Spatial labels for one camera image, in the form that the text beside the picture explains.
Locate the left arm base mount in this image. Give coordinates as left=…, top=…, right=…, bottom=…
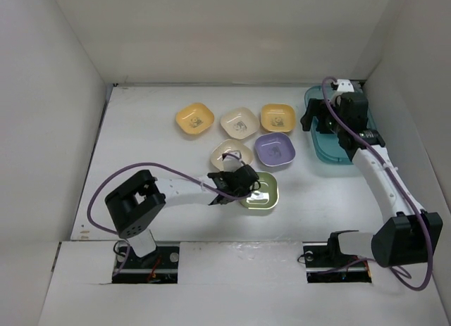
left=111, top=240, right=180, bottom=284

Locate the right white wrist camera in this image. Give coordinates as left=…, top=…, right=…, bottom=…
left=332, top=79, right=354, bottom=93

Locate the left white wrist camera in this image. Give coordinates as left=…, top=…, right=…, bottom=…
left=221, top=151, right=244, bottom=172

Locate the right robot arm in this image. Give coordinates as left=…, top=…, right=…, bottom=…
left=300, top=92, right=443, bottom=268

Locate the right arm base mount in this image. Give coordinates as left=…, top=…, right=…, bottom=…
left=297, top=230, right=372, bottom=284

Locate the purple panda plate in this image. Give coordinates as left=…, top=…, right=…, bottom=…
left=254, top=132, right=296, bottom=167

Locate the green plate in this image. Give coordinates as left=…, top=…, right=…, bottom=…
left=240, top=172, right=279, bottom=210

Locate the cream panda plate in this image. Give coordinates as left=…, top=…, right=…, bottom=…
left=210, top=139, right=254, bottom=171
left=220, top=107, right=260, bottom=140

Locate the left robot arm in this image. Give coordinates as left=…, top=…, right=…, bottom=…
left=105, top=165, right=260, bottom=268

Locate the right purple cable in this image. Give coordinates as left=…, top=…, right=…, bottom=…
left=321, top=75, right=433, bottom=291

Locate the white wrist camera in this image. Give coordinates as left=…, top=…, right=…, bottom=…
left=221, top=151, right=244, bottom=172
left=332, top=79, right=354, bottom=93

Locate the teal plastic bin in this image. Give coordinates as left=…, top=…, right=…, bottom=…
left=304, top=85, right=376, bottom=165

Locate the yellow panda plate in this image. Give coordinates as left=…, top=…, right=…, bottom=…
left=260, top=104, right=296, bottom=132
left=175, top=103, right=215, bottom=135

